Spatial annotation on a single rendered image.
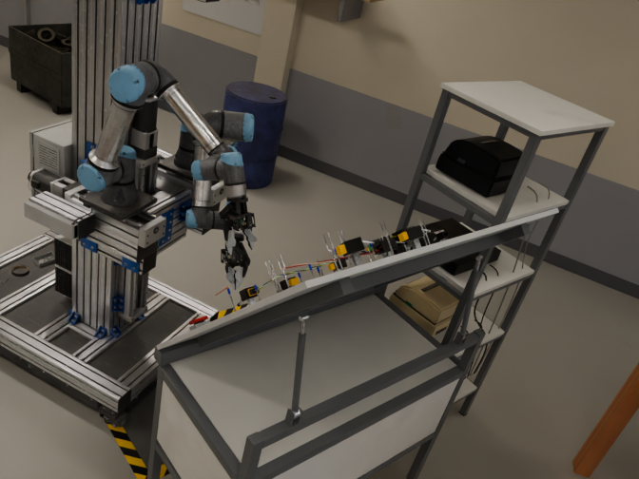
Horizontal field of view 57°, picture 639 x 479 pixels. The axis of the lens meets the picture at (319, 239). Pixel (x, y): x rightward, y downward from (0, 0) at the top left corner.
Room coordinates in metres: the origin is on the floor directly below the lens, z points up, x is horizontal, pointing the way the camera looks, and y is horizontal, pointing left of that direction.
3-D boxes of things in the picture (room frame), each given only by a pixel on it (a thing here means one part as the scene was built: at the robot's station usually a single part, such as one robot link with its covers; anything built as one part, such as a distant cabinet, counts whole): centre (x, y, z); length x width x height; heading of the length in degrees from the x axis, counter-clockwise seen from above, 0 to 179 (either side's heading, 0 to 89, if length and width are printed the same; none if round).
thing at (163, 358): (2.03, 0.07, 0.83); 1.18 x 0.05 x 0.06; 136
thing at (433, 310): (2.51, -0.61, 0.76); 0.30 x 0.21 x 0.20; 50
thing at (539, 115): (2.55, -0.72, 0.92); 0.60 x 0.50 x 1.85; 136
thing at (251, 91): (4.94, 0.84, 0.42); 0.55 x 0.55 x 0.83
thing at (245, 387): (1.80, -0.16, 0.60); 1.17 x 0.58 x 0.40; 136
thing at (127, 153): (2.09, 0.86, 1.33); 0.13 x 0.12 x 0.14; 168
